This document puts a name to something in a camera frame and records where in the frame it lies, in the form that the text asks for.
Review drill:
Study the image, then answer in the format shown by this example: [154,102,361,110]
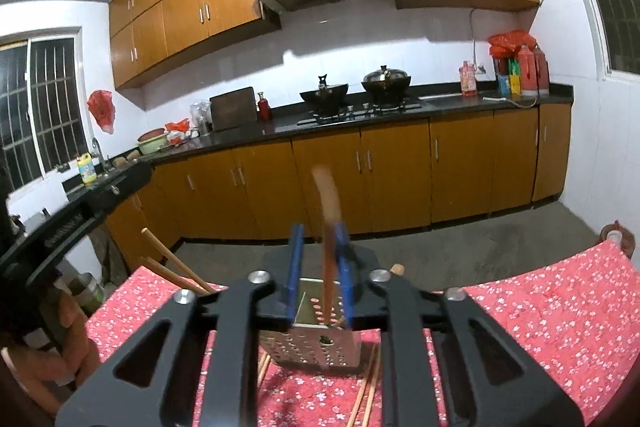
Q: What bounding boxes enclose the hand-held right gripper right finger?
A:
[335,222,586,427]

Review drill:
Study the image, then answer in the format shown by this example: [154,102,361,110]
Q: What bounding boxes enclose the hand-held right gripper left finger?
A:
[55,222,306,427]

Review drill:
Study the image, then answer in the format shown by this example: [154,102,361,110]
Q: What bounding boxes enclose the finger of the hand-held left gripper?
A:
[82,163,153,212]

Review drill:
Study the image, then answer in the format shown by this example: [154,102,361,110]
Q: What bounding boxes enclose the beige perforated utensil holder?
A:
[257,277,363,378]

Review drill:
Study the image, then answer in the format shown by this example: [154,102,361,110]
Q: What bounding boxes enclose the person's left hand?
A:
[7,294,103,415]

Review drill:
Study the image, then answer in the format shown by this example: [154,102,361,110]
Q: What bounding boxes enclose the yellow detergent bottle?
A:
[76,152,98,185]

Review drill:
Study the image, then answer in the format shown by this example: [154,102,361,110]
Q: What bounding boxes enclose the metal sink faucet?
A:
[91,138,110,172]

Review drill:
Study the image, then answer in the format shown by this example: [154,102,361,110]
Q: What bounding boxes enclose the metal pot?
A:
[67,272,106,315]

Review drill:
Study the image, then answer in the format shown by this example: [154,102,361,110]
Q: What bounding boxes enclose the crumpled red plastic bag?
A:
[164,118,192,145]

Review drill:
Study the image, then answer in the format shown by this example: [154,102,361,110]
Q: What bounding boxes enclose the hanging red plastic bag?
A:
[87,90,115,135]

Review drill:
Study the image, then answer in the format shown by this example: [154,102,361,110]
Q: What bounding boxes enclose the clear plastic bag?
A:
[189,99,213,138]

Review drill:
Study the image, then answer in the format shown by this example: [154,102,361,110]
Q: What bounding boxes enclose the barred window by sink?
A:
[0,26,93,195]

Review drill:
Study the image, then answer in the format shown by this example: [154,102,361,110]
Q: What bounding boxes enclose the wooden base cabinets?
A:
[105,103,573,273]

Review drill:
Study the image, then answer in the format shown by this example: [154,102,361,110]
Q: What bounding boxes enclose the dark wooden cutting board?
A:
[209,87,258,132]

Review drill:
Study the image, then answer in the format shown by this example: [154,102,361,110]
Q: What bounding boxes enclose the black kitchen countertop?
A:
[65,83,575,202]

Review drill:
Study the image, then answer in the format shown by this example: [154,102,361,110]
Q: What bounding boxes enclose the black gas stove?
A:
[296,99,423,128]

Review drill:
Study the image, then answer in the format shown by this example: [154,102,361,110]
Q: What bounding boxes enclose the black wok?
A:
[299,74,350,112]

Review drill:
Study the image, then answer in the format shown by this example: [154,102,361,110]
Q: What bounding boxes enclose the black pot with lid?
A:
[361,65,413,105]

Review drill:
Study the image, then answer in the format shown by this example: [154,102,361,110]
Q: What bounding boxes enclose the red floral tablecloth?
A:
[85,239,640,427]

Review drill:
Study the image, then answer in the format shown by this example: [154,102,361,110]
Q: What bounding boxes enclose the pink bottle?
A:
[460,61,478,98]

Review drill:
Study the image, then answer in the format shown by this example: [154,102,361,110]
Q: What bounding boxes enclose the blue utensil container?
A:
[496,72,523,96]

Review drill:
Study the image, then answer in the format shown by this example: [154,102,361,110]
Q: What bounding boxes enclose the red oil bottles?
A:
[515,44,537,96]

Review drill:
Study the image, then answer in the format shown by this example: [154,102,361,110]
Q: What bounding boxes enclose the brown round object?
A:
[600,221,636,258]

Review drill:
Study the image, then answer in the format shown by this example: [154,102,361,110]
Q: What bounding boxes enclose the red thermos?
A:
[531,46,551,95]

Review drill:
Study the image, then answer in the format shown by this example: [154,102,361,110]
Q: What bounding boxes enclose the red bag on thermoses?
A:
[487,29,538,58]

